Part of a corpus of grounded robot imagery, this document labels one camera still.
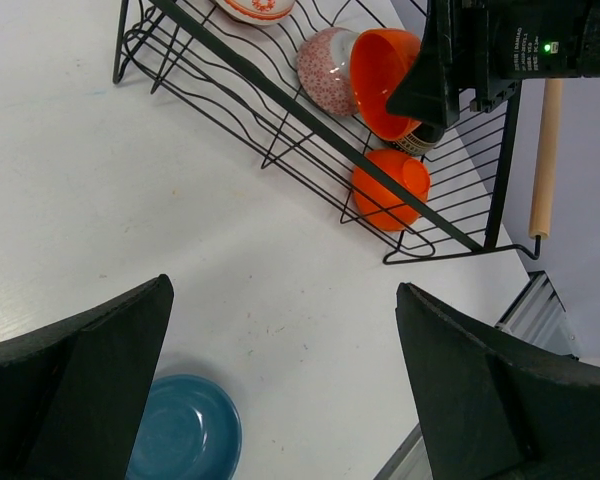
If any aluminium mounting rail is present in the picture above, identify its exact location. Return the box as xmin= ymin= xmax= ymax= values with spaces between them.
xmin=372 ymin=269 xmax=581 ymax=480

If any blue bowl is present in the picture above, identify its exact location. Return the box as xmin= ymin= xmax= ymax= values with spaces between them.
xmin=125 ymin=374 xmax=242 ymax=479

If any beige brown bowl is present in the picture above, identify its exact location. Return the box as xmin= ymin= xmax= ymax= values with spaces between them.
xmin=386 ymin=123 xmax=445 ymax=157

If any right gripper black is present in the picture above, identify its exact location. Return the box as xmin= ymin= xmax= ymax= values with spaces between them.
xmin=386 ymin=1 xmax=600 ymax=128

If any black wire dish rack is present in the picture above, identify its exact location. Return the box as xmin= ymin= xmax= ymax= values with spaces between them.
xmin=113 ymin=1 xmax=541 ymax=265

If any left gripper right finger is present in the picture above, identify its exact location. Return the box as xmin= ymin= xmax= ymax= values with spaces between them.
xmin=396 ymin=283 xmax=600 ymax=479

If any white orange floral bowl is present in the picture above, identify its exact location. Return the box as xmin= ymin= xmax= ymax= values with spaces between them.
xmin=215 ymin=0 xmax=296 ymax=26

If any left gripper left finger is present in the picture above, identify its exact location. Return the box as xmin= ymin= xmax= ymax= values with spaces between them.
xmin=0 ymin=275 xmax=174 ymax=479

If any black white leaf bowl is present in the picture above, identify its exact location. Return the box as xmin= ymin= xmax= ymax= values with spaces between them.
xmin=296 ymin=27 xmax=359 ymax=117

